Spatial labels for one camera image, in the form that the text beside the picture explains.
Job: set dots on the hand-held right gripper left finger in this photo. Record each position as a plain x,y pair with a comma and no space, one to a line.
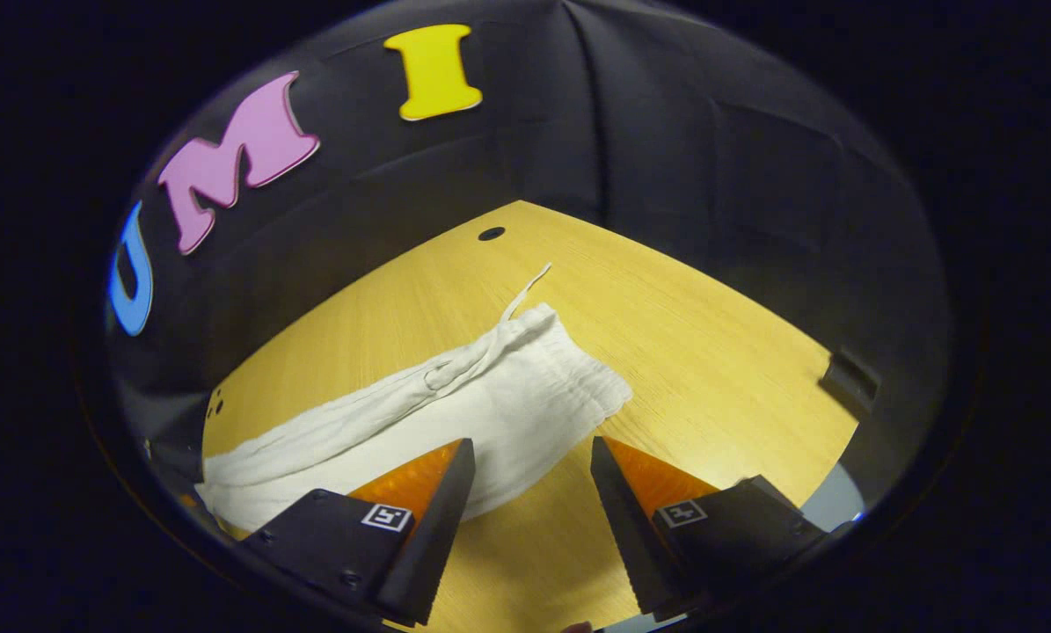
441,527

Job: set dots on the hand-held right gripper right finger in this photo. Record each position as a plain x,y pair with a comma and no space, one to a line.
626,536

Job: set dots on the white jeans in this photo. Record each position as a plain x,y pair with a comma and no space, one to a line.
507,404

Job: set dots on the black table clamp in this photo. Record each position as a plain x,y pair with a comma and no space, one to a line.
850,380

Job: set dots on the black backdrop cloth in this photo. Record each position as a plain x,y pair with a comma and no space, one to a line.
666,132

